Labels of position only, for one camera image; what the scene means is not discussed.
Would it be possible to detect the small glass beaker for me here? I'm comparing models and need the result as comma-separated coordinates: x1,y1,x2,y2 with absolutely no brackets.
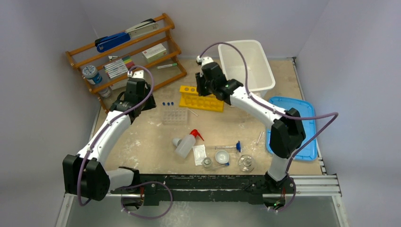
202,157,212,168

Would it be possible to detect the blue plastic lid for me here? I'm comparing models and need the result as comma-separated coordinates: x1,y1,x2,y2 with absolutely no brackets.
268,96,318,162

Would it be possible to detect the blue grey stapler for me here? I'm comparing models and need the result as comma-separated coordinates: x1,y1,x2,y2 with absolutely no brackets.
95,19,159,52

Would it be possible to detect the clear plastic packet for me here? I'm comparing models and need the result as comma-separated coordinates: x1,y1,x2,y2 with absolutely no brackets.
192,144,207,166

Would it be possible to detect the white plastic bin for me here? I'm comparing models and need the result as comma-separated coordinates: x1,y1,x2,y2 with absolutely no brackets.
218,40,276,98

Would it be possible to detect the small clear jar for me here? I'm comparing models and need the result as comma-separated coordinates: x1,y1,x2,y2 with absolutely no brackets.
98,87,111,98

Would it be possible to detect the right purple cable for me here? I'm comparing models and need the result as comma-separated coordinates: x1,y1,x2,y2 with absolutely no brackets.
199,42,339,214

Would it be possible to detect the blue lid jar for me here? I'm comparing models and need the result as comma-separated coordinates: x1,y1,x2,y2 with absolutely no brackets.
82,65,103,85

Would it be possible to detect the green white marker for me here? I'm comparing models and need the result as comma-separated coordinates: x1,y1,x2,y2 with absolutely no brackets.
157,63,178,69

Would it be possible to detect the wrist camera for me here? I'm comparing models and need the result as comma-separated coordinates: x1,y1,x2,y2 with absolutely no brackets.
127,70,144,79
196,56,214,67

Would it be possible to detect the yellow test tube rack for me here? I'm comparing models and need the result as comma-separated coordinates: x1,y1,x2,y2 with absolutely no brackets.
179,86,224,113

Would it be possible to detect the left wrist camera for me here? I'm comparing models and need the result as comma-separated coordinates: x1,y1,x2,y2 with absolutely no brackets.
127,70,144,79

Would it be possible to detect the blue base glass cylinder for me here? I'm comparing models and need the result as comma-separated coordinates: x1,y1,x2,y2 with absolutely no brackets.
213,140,242,153

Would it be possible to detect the clear tube rack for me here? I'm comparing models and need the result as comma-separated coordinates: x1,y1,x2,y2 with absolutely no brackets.
162,107,188,125

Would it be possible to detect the glass conical flask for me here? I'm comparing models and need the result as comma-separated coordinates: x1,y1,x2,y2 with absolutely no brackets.
238,155,255,173

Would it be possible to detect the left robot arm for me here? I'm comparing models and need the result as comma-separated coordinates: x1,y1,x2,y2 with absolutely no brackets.
62,78,156,201

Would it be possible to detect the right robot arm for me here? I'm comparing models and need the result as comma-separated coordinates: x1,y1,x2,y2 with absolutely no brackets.
196,57,306,192

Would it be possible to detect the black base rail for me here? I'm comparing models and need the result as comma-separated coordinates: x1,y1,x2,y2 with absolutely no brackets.
111,174,296,208

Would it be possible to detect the blue cap glass vial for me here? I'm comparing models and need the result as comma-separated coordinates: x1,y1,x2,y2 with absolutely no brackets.
212,163,230,170

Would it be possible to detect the wooden shelf rack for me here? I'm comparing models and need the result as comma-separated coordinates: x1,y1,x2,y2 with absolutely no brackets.
65,13,187,113

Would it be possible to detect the white green box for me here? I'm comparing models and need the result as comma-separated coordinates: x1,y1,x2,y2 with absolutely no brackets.
142,44,167,63

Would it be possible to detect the red nozzle wash bottle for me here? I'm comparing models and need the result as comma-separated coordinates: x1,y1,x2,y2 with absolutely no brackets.
172,129,204,158

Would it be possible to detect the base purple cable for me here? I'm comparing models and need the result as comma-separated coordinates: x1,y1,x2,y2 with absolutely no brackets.
120,181,174,220

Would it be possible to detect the white ceramic dish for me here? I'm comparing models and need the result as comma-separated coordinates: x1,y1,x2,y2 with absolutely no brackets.
215,150,230,164

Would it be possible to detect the coloured marker pack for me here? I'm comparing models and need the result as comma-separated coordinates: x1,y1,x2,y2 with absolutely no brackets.
103,56,135,79

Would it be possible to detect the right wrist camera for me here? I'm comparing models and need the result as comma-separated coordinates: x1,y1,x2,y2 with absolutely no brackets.
196,56,214,67

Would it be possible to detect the white flat box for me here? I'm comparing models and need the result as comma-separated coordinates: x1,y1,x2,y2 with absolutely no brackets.
110,79,128,90

